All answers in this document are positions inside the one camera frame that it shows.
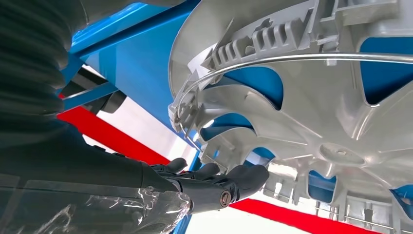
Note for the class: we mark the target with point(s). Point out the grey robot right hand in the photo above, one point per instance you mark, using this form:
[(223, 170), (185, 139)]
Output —
[(80, 168)]

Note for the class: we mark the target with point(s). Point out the blue metal shelf rack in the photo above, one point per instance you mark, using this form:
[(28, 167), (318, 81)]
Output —
[(135, 51)]

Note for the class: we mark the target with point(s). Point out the clear plastic film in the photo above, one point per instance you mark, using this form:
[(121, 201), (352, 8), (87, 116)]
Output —
[(113, 213)]

